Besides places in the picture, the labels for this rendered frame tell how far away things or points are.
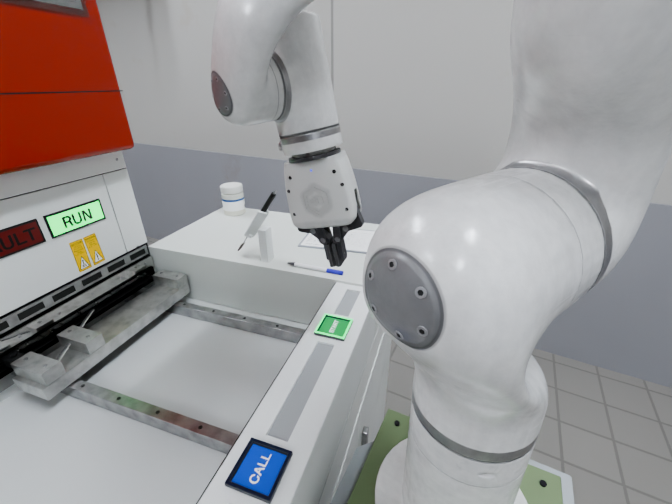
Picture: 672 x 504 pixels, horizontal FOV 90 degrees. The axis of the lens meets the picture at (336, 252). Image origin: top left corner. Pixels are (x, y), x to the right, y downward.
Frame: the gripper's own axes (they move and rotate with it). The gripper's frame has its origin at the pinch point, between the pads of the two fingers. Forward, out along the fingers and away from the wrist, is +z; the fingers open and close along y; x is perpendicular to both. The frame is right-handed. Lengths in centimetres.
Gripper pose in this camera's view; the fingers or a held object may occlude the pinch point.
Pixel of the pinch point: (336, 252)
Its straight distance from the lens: 52.9
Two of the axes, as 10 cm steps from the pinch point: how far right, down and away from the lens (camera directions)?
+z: 2.0, 9.0, 3.8
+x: 3.2, -4.3, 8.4
